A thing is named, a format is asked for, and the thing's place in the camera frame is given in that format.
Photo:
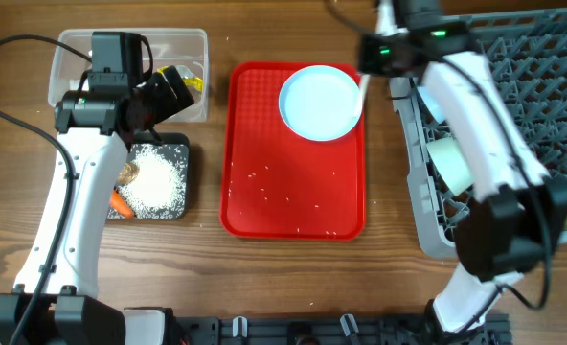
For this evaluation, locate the brown walnut shell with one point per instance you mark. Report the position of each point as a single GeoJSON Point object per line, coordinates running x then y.
{"type": "Point", "coordinates": [128, 173]}

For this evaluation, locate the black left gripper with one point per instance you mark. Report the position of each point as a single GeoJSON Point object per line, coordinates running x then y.
{"type": "Point", "coordinates": [167, 91]}

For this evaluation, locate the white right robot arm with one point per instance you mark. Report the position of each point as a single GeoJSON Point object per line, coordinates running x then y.
{"type": "Point", "coordinates": [518, 210]}

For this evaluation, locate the black rectangular tray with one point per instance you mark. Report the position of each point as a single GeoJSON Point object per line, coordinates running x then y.
{"type": "Point", "coordinates": [183, 144]}

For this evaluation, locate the large light blue plate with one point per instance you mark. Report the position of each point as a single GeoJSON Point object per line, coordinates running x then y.
{"type": "Point", "coordinates": [317, 103]}

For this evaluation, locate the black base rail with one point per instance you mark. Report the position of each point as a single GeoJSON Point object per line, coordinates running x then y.
{"type": "Point", "coordinates": [348, 329]}

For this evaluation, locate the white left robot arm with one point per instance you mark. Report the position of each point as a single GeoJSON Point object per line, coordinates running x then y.
{"type": "Point", "coordinates": [119, 101]}

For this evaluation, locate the white rice pile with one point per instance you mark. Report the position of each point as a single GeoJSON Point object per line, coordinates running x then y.
{"type": "Point", "coordinates": [156, 184]}

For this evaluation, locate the red plastic tray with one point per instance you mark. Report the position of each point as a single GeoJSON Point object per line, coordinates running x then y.
{"type": "Point", "coordinates": [277, 185]}

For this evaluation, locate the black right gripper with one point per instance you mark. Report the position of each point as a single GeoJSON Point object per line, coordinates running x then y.
{"type": "Point", "coordinates": [366, 67]}

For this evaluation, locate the small light blue bowl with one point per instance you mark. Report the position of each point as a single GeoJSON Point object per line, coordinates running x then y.
{"type": "Point", "coordinates": [431, 104]}

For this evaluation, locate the orange carrot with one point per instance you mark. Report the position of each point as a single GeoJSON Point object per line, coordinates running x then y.
{"type": "Point", "coordinates": [118, 204]}

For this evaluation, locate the clear plastic waste bin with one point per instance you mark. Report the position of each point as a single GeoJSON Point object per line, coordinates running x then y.
{"type": "Point", "coordinates": [185, 48]}

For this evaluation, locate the grey dishwasher rack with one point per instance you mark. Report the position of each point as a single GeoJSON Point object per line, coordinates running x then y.
{"type": "Point", "coordinates": [527, 53]}

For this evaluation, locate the yellow foil wrapper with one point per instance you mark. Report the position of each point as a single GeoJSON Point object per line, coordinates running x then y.
{"type": "Point", "coordinates": [192, 81]}

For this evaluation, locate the white plastic spoon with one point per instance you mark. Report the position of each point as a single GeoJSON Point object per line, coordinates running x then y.
{"type": "Point", "coordinates": [361, 96]}

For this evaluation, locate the green bowl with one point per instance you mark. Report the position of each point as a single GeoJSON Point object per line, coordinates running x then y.
{"type": "Point", "coordinates": [450, 163]}

